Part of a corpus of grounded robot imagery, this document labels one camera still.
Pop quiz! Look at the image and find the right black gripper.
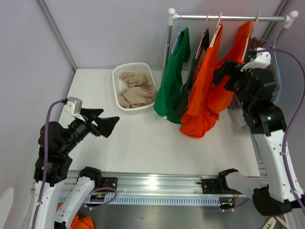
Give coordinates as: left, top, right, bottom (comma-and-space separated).
213, 59, 253, 110

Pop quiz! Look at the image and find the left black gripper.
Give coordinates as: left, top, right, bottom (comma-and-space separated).
60, 107, 119, 154

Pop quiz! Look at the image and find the grey blue t shirt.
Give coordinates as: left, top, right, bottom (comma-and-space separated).
248, 38, 282, 104

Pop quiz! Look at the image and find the pink wire hanger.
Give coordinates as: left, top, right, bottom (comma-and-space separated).
195, 13, 209, 59

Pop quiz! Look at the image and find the dark green white t shirt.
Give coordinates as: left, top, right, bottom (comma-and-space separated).
172, 29, 210, 123

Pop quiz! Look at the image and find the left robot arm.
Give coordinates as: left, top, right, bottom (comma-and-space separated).
29, 108, 120, 229

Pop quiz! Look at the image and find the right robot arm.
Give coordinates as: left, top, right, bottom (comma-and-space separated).
213, 60, 305, 216

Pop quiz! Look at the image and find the orange t shirt right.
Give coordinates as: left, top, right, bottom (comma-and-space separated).
207, 21, 253, 115

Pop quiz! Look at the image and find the orange t shirt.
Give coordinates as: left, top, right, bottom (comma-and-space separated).
180, 24, 223, 138
207, 21, 253, 115

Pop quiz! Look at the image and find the wooden hanger right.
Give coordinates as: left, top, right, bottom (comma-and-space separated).
241, 11, 262, 61

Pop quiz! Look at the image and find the wooden hanger left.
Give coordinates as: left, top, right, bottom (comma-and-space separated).
209, 12, 223, 48

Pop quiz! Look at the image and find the orange t shirt left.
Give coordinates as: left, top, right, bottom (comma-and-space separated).
180, 24, 223, 138

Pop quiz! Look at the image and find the wooden hanger on floor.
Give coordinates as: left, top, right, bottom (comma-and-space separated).
262, 217, 289, 229

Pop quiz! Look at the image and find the white plastic laundry basket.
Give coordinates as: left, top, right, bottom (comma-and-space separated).
112, 62, 157, 114

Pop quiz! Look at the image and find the beige cloth in basket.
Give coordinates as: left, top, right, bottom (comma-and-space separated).
118, 72, 157, 109

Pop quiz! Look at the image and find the white metal clothes rack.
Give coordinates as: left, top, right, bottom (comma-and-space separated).
162, 8, 299, 76

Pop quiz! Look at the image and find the orange cloth on floor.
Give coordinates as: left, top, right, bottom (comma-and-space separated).
70, 214, 95, 229

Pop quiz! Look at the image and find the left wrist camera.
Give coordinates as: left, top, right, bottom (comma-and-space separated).
63, 97, 85, 121

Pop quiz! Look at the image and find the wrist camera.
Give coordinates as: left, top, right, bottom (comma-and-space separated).
63, 97, 85, 121
240, 48, 271, 72

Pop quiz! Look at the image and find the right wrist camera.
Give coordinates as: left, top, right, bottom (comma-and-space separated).
240, 48, 271, 72

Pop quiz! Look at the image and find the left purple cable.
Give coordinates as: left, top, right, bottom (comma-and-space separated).
30, 99, 68, 229

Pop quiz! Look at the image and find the light blue wire hanger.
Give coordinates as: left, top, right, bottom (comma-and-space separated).
171, 13, 184, 54

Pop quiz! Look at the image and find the aluminium mounting rail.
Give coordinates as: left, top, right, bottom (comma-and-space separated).
102, 171, 217, 196

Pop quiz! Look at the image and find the slotted cable duct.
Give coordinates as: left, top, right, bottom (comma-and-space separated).
58, 194, 221, 206

